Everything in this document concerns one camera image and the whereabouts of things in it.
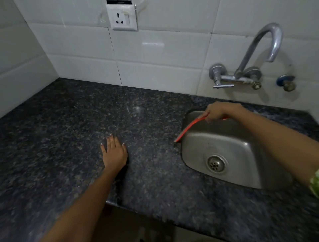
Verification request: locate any person's right forearm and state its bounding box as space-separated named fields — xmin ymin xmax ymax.
xmin=230 ymin=106 xmax=319 ymax=186

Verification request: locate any stainless steel sink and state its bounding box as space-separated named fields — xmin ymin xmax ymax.
xmin=180 ymin=110 xmax=293 ymax=190

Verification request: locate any person's left hand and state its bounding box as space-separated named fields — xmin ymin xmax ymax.
xmin=100 ymin=134 xmax=128 ymax=171

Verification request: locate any orange squeegee wiper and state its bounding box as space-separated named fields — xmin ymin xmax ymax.
xmin=174 ymin=116 xmax=228 ymax=143

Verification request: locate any person's left forearm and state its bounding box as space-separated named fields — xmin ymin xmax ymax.
xmin=41 ymin=167 xmax=125 ymax=242

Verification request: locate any white wall power socket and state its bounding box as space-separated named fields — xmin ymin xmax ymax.
xmin=106 ymin=4 xmax=138 ymax=31

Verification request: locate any chrome wall faucet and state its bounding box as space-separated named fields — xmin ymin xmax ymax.
xmin=209 ymin=23 xmax=283 ymax=90

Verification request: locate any green patterned sleeve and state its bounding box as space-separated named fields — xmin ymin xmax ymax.
xmin=309 ymin=169 xmax=319 ymax=198

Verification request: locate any blue angle valve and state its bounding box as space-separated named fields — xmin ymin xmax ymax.
xmin=276 ymin=75 xmax=296 ymax=92

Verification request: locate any sink drain strainer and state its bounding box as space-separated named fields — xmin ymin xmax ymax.
xmin=207 ymin=155 xmax=226 ymax=173

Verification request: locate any person's right hand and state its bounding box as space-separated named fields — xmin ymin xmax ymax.
xmin=198 ymin=101 xmax=246 ymax=123

